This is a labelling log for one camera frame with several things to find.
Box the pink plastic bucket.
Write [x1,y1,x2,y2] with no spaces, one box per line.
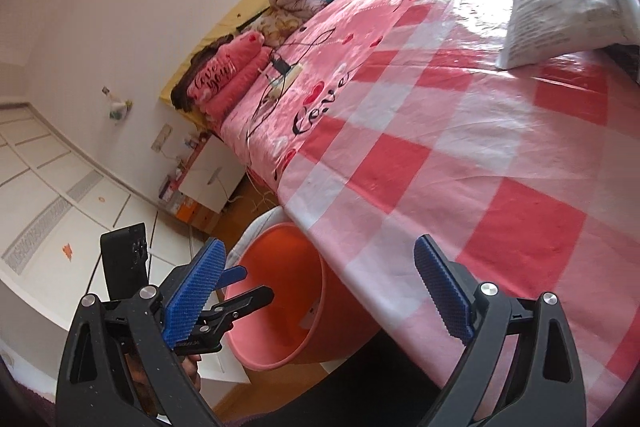
[224,223,380,372]

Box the grey barcode mailer bag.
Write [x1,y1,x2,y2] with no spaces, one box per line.
[496,0,639,70]

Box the person left hand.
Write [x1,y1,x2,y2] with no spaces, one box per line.
[181,355,202,391]

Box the white bedside table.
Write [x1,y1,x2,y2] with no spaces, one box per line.
[178,135,245,213]

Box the pink checkered plastic sheet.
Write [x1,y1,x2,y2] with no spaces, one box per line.
[278,0,639,421]

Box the lower pink pillow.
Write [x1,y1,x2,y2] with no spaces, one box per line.
[198,46,271,132]

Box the white power strip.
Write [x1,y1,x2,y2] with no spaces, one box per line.
[262,64,303,104]

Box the pink love you pillow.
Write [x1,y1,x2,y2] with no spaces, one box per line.
[186,30,264,105]

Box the floral pillow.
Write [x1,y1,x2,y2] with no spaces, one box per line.
[252,9,304,49]

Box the yellow headboard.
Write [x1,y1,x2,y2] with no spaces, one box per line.
[158,0,301,130]

